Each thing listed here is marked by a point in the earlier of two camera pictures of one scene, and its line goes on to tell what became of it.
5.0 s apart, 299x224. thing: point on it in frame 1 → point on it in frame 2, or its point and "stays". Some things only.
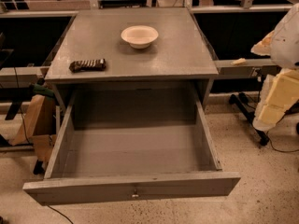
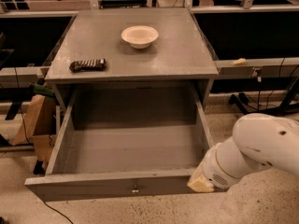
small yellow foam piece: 239,62 stays
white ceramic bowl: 139,36 stays
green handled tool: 38,89 stays
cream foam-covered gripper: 286,44 → 214,169
